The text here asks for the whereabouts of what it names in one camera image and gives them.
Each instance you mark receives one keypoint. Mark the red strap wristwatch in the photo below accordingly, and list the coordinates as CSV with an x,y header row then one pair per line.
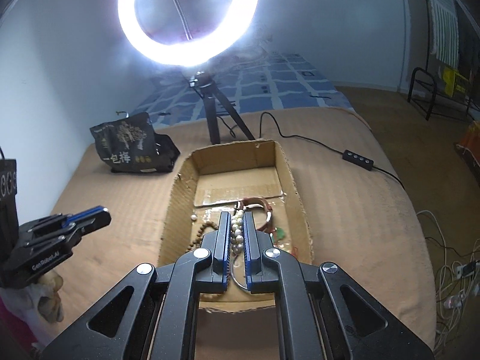
x,y
252,203

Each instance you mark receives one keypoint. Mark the black snack bag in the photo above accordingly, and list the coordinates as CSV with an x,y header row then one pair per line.
x,y
131,145

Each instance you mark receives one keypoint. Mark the gloved left hand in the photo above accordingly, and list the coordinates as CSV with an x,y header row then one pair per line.
x,y
38,305

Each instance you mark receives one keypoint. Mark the black tripod stand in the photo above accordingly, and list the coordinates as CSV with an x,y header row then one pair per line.
x,y
204,85

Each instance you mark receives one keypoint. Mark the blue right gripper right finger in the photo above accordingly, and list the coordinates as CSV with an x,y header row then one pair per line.
x,y
252,254

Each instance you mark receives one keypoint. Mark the blue patterned bed sheet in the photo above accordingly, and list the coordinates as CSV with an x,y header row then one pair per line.
x,y
278,81

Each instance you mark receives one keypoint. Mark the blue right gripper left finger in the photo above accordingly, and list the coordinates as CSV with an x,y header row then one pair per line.
x,y
221,253

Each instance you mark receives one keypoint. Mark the orange cloth covered box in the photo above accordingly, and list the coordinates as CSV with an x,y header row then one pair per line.
x,y
468,148

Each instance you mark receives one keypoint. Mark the striped hanging cloth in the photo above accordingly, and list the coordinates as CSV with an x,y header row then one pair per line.
x,y
445,32

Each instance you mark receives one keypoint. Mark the yellow box on rack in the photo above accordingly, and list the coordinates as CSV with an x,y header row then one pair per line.
x,y
455,83

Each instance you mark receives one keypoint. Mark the black metal rack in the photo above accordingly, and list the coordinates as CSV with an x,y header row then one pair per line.
x,y
426,91

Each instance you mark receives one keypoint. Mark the black inline cable remote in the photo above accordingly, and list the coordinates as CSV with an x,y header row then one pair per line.
x,y
358,160

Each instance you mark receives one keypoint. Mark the brown cardboard box tray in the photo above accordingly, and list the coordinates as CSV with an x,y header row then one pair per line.
x,y
214,178

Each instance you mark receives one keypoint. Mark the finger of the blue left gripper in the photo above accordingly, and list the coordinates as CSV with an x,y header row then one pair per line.
x,y
84,212
90,223

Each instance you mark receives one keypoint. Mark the white ring light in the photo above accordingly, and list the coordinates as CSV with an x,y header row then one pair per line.
x,y
184,33

